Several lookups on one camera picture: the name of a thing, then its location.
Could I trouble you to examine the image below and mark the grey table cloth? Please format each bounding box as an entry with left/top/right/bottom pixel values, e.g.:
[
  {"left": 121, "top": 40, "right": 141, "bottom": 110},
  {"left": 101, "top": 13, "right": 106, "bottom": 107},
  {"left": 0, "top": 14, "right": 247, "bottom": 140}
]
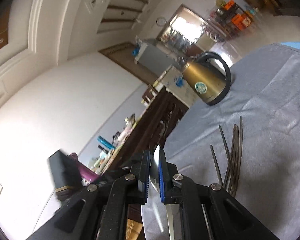
[{"left": 141, "top": 42, "right": 300, "bottom": 239}]

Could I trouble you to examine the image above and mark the bronze electric kettle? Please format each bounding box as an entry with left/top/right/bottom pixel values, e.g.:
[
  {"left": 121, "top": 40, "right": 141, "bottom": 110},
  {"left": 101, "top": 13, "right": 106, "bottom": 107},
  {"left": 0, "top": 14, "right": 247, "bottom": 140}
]
[{"left": 182, "top": 51, "right": 232, "bottom": 106}]

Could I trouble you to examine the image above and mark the white ceramic spoon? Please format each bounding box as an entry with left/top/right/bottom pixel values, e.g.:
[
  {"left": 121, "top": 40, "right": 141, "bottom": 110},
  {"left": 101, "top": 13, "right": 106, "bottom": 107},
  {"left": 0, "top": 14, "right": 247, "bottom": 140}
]
[{"left": 149, "top": 145, "right": 175, "bottom": 239}]

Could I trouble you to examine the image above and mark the white chest freezer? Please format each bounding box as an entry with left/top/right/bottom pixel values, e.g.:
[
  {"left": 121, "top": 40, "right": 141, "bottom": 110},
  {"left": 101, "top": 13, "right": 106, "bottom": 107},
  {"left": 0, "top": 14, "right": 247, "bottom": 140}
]
[{"left": 153, "top": 66, "right": 199, "bottom": 108}]

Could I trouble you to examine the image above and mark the magenta water bottle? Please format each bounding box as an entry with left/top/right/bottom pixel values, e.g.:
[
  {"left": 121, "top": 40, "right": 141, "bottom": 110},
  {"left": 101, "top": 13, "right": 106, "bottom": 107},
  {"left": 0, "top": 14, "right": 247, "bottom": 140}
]
[{"left": 69, "top": 153, "right": 100, "bottom": 182}]

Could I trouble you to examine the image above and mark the carved dark wooden sideboard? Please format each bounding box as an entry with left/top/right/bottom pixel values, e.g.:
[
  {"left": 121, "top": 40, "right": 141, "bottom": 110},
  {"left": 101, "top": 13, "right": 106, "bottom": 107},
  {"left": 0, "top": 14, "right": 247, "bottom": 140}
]
[{"left": 101, "top": 89, "right": 189, "bottom": 174}]

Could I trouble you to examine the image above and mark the grey refrigerator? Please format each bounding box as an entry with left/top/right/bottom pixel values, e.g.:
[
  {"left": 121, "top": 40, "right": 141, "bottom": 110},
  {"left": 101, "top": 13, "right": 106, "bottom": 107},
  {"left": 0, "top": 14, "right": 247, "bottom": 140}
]
[{"left": 134, "top": 40, "right": 176, "bottom": 77}]

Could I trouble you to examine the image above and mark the blue round table cover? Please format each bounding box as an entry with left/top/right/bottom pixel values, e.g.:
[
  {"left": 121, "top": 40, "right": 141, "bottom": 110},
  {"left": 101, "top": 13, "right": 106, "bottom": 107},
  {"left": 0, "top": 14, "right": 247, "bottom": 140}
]
[{"left": 281, "top": 42, "right": 300, "bottom": 50}]

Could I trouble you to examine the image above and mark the round wall clock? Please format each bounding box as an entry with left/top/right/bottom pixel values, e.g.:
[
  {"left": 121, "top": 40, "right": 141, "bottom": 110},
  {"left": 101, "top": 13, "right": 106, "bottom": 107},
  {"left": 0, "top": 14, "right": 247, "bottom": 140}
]
[{"left": 156, "top": 16, "right": 167, "bottom": 27}]

